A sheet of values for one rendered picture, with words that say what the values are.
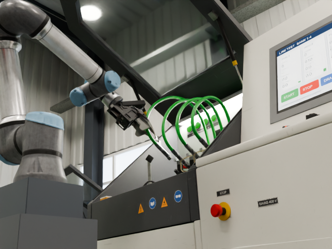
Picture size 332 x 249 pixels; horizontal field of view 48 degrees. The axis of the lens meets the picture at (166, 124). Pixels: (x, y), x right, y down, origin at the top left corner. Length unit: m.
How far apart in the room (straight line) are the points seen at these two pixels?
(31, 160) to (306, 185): 0.74
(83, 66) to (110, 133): 7.09
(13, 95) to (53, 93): 8.44
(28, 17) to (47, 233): 0.69
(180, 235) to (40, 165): 0.48
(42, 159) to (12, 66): 0.38
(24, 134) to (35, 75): 8.50
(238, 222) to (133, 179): 0.90
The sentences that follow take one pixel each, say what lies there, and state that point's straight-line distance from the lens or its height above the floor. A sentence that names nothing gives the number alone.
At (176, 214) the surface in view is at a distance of 1.24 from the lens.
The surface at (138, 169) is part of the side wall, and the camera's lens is 1.89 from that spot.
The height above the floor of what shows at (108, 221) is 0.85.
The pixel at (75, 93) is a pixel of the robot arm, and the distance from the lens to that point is 1.51.
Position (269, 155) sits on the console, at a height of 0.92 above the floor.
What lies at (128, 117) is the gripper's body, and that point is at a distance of 1.54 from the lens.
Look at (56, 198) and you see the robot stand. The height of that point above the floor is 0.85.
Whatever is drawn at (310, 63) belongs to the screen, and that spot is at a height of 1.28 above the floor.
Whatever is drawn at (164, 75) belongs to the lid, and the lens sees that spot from 1.99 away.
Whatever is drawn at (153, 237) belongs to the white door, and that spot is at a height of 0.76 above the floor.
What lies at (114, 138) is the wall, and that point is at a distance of 8.25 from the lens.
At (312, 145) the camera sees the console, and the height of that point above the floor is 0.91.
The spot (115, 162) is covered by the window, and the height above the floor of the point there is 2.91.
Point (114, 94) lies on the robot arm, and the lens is 1.59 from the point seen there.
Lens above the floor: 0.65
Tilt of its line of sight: 22 degrees up
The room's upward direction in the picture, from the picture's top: 3 degrees counter-clockwise
